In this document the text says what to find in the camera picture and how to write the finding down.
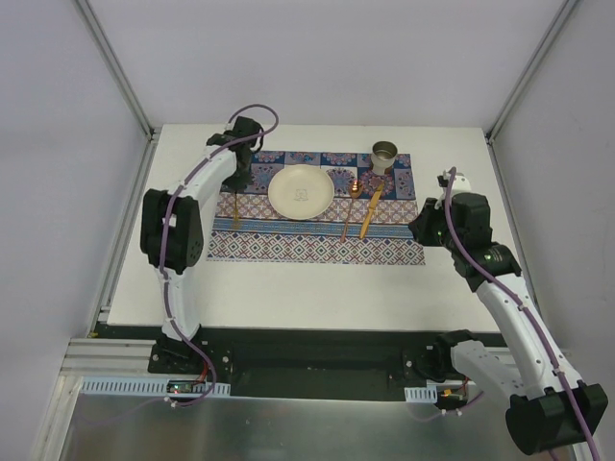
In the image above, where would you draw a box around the gold fork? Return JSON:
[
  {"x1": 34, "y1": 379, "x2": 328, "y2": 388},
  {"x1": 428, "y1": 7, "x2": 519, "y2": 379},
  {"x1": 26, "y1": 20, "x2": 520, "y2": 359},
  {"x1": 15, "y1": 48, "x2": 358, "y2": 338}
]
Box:
[{"x1": 233, "y1": 192, "x2": 241, "y2": 231}]

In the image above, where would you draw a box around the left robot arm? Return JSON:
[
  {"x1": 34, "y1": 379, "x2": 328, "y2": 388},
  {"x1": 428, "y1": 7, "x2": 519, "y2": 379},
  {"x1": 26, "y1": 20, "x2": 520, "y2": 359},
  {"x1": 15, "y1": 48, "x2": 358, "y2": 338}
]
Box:
[{"x1": 139, "y1": 113, "x2": 268, "y2": 374}]

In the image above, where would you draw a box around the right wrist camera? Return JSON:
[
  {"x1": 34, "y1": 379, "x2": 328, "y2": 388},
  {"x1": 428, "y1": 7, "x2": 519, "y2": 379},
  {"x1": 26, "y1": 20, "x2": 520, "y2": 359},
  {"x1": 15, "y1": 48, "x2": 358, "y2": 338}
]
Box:
[{"x1": 435, "y1": 171, "x2": 472, "y2": 209}]

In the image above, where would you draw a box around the aluminium frame post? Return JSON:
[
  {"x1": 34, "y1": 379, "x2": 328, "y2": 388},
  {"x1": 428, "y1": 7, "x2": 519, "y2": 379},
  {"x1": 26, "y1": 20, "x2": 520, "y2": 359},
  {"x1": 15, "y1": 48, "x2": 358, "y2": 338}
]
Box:
[
  {"x1": 72, "y1": 0, "x2": 155, "y2": 140},
  {"x1": 485, "y1": 0, "x2": 582, "y2": 145}
]

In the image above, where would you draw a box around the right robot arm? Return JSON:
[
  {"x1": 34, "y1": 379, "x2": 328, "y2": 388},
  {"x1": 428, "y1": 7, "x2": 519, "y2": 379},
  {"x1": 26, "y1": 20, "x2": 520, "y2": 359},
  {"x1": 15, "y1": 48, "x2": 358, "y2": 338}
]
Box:
[{"x1": 408, "y1": 192, "x2": 608, "y2": 460}]

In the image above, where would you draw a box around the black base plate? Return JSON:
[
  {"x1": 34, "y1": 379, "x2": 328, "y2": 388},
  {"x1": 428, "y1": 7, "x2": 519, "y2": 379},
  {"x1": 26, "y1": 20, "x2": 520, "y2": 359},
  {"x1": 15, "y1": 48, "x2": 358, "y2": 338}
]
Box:
[{"x1": 148, "y1": 328, "x2": 504, "y2": 401}]

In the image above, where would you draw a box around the patterned cloth placemat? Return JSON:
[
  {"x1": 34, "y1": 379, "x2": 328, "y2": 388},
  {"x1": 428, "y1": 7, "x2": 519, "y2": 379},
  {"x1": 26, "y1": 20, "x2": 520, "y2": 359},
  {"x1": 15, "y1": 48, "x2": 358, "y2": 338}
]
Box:
[{"x1": 208, "y1": 151, "x2": 425, "y2": 266}]

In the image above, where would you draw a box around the left aluminium frame post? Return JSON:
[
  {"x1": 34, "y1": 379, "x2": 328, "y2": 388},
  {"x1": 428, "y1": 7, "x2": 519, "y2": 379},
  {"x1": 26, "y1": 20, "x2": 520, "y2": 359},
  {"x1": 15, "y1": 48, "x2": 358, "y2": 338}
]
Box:
[{"x1": 72, "y1": 0, "x2": 155, "y2": 140}]

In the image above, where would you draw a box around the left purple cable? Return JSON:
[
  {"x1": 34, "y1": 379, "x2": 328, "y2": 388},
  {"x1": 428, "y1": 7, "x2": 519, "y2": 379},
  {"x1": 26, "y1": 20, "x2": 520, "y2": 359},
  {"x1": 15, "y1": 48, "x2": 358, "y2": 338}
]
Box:
[{"x1": 160, "y1": 103, "x2": 281, "y2": 409}]

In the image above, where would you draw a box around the right aluminium frame post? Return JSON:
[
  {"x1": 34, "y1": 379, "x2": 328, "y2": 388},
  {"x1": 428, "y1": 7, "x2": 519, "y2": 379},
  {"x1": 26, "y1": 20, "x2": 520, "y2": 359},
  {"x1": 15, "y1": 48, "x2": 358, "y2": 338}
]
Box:
[{"x1": 485, "y1": 0, "x2": 582, "y2": 145}]

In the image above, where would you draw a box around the copper spoon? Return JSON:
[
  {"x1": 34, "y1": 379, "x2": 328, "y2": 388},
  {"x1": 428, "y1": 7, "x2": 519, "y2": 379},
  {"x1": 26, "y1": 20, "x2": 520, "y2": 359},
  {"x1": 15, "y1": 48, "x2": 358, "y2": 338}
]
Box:
[{"x1": 340, "y1": 180, "x2": 363, "y2": 243}]

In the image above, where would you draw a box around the cream plate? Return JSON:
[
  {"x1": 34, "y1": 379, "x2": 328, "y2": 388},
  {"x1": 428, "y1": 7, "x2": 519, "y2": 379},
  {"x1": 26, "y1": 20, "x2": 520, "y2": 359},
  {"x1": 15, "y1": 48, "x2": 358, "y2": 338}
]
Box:
[{"x1": 267, "y1": 164, "x2": 335, "y2": 221}]

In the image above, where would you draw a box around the gold knife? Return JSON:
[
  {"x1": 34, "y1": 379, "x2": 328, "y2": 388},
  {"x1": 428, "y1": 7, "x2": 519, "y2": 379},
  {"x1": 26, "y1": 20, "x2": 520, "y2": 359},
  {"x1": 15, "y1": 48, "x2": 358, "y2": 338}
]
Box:
[{"x1": 359, "y1": 182, "x2": 384, "y2": 239}]

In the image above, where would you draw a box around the metal cup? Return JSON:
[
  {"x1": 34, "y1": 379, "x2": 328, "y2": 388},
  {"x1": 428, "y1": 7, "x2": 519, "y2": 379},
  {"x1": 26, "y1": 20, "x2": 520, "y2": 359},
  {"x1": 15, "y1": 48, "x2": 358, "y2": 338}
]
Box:
[{"x1": 370, "y1": 141, "x2": 398, "y2": 176}]

